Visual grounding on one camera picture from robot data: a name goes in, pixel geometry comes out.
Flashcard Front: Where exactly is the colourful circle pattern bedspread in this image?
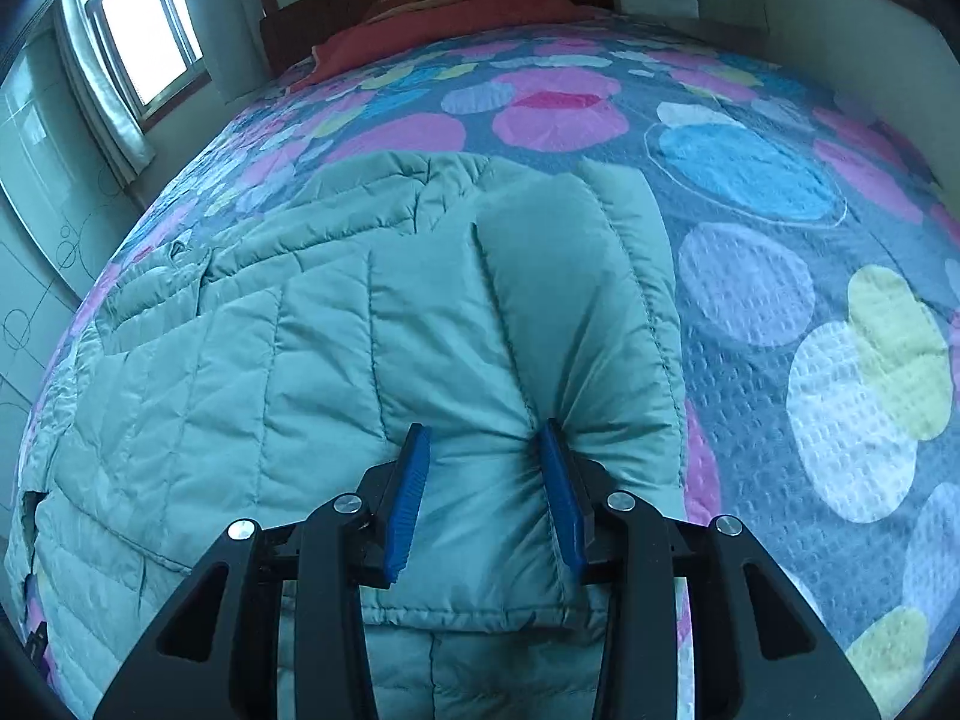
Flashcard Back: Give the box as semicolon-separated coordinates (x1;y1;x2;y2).
26;16;958;717

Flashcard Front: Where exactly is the left window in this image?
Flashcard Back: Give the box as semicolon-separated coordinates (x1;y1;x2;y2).
82;0;208;127

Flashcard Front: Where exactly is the left window right curtain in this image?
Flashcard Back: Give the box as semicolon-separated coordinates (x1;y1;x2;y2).
185;0;270;103

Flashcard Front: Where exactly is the glass door wardrobe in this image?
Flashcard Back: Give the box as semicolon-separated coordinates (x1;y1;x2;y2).
2;29;140;533

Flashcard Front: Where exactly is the red blanket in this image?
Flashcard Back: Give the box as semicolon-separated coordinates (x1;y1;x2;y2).
286;0;596;94

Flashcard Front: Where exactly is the light green puffer jacket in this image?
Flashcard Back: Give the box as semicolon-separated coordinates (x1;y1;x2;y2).
7;151;685;718

